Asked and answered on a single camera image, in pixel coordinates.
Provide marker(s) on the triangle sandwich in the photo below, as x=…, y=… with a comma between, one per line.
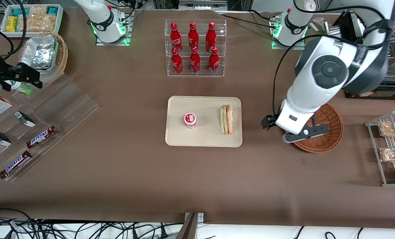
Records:
x=227, y=119

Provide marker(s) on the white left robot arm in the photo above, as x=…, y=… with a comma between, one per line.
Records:
x=330, y=69

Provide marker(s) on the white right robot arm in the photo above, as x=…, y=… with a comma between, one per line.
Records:
x=101, y=18

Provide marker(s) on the light wicker basket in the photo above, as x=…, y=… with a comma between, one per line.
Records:
x=62, y=56

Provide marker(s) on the round brown wicker basket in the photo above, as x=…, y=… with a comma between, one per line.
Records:
x=331, y=131

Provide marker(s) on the beige plastic tray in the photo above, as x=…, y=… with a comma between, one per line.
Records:
x=204, y=136

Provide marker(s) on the green label drink bottle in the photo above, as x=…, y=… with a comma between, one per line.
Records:
x=20, y=88

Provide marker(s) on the silver foil container stack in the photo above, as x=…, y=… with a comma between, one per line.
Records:
x=39, y=51

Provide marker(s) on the small black white box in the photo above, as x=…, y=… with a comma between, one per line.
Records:
x=25, y=119
x=0, y=137

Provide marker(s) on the clear acrylic display stand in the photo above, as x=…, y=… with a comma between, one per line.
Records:
x=68, y=106

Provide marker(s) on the yellow snack pack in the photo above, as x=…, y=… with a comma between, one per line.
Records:
x=12, y=24

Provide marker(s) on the clear bagged crackers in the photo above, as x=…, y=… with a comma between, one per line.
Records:
x=38, y=21

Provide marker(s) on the Snickers chocolate bar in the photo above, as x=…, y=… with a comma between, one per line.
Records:
x=41, y=136
x=15, y=164

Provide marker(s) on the teal snack pack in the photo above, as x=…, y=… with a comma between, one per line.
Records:
x=20, y=12
x=52, y=10

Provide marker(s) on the white plastic snack bin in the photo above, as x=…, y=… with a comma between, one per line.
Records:
x=59, y=20

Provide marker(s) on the red white yogurt cup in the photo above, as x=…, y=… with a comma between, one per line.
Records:
x=190, y=120

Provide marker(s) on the red cola bottle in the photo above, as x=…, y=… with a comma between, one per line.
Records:
x=194, y=62
x=211, y=37
x=174, y=38
x=213, y=63
x=176, y=63
x=193, y=36

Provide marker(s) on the clear acrylic bottle rack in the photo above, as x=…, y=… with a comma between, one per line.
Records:
x=202, y=71

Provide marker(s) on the brown table mat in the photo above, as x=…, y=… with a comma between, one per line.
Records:
x=197, y=182

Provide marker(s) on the silver metal box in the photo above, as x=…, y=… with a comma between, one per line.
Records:
x=331, y=30

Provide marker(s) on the clear bagged brown snack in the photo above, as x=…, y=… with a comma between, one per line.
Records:
x=391, y=155
x=392, y=129

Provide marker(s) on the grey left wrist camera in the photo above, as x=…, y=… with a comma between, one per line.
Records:
x=308, y=131

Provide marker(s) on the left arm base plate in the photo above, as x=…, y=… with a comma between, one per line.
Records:
x=277, y=44

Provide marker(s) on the grey metal camera bracket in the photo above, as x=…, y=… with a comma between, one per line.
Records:
x=190, y=225

